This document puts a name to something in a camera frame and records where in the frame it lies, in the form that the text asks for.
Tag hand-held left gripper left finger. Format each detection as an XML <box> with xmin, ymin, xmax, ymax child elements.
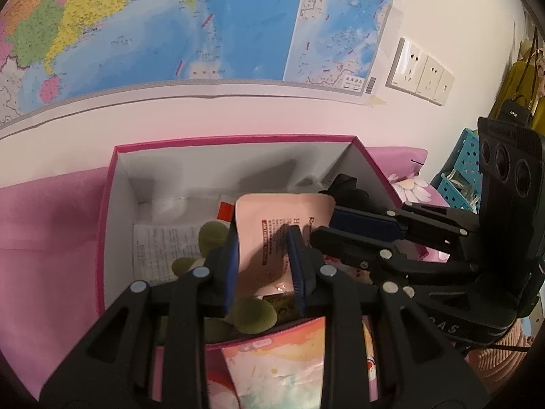
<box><xmin>38</xmin><ymin>222</ymin><xmax>241</xmax><ymax>409</ymax></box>

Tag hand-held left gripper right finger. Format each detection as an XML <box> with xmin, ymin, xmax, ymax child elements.
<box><xmin>286</xmin><ymin>225</ymin><xmax>490</xmax><ymax>409</ymax></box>

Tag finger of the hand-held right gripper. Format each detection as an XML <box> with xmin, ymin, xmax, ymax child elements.
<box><xmin>330</xmin><ymin>201</ymin><xmax>480</xmax><ymax>244</ymax></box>
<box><xmin>310</xmin><ymin>227</ymin><xmax>483</xmax><ymax>287</ymax></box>

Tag black gloves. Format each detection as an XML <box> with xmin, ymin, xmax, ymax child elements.
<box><xmin>317</xmin><ymin>173</ymin><xmax>384</xmax><ymax>216</ymax></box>

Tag red white small packet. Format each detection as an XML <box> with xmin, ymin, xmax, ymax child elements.
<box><xmin>215</xmin><ymin>194</ymin><xmax>239</xmax><ymax>224</ymax></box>

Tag peach spout pouch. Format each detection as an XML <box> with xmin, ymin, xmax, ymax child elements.
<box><xmin>234</xmin><ymin>193</ymin><xmax>337</xmax><ymax>299</ymax></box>

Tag green plush toy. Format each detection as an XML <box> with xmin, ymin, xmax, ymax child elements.
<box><xmin>170</xmin><ymin>221</ymin><xmax>279</xmax><ymax>344</ymax></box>

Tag clear printed plastic pouch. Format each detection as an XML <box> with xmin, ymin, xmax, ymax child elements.
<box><xmin>133</xmin><ymin>222</ymin><xmax>214</xmax><ymax>284</ymax></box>

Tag pink cardboard box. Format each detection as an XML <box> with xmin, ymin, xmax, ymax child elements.
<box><xmin>96</xmin><ymin>135</ymin><xmax>405</xmax><ymax>350</ymax></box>

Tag person's right forearm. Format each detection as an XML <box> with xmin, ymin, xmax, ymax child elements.
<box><xmin>466</xmin><ymin>319</ymin><xmax>537</xmax><ymax>397</ymax></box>

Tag blue plastic basket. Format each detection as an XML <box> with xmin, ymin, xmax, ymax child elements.
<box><xmin>430</xmin><ymin>128</ymin><xmax>484</xmax><ymax>214</ymax></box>

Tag pastel tissue pack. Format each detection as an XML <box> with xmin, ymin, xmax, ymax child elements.
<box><xmin>220</xmin><ymin>316</ymin><xmax>377</xmax><ymax>409</ymax></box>

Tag yellow hanging garment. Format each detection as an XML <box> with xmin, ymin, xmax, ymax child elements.
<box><xmin>487</xmin><ymin>49</ymin><xmax>545</xmax><ymax>133</ymax></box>

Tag pink flower print tablecloth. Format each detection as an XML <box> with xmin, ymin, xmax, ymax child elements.
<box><xmin>0</xmin><ymin>147</ymin><xmax>429</xmax><ymax>397</ymax></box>

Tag white wall socket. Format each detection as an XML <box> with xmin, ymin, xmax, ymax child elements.
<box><xmin>434</xmin><ymin>68</ymin><xmax>456</xmax><ymax>106</ymax></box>
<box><xmin>415</xmin><ymin>55</ymin><xmax>443</xmax><ymax>101</ymax></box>
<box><xmin>385</xmin><ymin>37</ymin><xmax>429</xmax><ymax>93</ymax></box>

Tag colourful wall map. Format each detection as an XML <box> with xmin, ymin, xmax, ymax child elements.
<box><xmin>0</xmin><ymin>0</ymin><xmax>399</xmax><ymax>126</ymax></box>

